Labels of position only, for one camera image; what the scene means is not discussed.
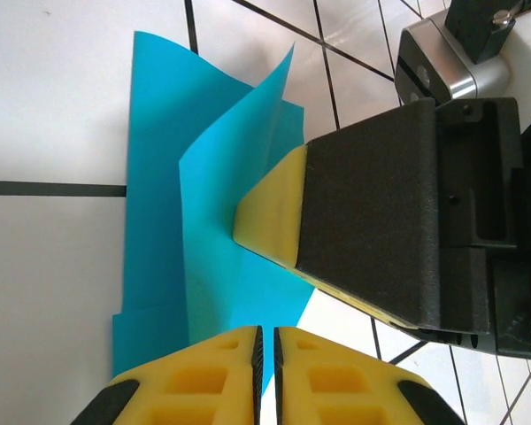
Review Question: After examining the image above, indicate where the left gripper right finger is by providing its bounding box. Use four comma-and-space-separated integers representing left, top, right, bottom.
272, 326, 466, 425

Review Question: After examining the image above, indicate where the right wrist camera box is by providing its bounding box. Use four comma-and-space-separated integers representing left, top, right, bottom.
396, 0, 531, 110

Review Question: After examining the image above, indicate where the teal cloth square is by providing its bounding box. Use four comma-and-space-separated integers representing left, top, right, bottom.
112, 29, 316, 399

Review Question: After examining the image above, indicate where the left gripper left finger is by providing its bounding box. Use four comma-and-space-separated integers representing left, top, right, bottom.
70, 325, 265, 425

